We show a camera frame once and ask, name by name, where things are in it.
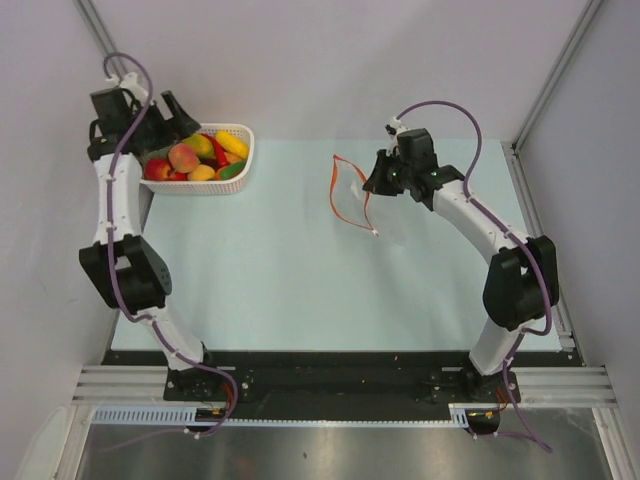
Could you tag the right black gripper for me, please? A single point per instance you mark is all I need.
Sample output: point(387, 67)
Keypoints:
point(377, 183)

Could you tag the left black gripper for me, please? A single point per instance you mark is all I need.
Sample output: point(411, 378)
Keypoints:
point(181, 123)

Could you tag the clear zip bag orange zipper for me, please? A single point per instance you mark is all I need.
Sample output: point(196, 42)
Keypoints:
point(347, 199)

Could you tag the red chili pepper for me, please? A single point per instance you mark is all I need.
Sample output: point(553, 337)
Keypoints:
point(219, 160)

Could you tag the red apple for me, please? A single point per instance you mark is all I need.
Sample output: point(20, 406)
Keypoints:
point(157, 170)

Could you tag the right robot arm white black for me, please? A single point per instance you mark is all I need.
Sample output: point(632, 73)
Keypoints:
point(521, 286)

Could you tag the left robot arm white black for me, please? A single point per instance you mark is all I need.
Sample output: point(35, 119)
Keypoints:
point(124, 268)

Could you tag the yellow green mango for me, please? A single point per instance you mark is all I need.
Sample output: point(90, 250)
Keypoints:
point(201, 145)

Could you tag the yellow corn cob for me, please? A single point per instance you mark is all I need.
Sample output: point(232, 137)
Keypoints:
point(232, 144)

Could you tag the yellow orange fruit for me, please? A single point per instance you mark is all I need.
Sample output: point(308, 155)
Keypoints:
point(202, 173)

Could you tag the white plastic basket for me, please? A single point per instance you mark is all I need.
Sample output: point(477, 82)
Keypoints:
point(178, 183)

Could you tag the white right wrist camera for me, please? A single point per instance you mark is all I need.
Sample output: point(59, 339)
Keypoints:
point(393, 128)

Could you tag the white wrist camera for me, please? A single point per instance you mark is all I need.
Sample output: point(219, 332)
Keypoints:
point(130, 82)
point(393, 128)

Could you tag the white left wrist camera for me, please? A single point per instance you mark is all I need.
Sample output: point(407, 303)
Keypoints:
point(130, 82)

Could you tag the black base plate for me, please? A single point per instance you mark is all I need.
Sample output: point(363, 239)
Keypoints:
point(340, 386)

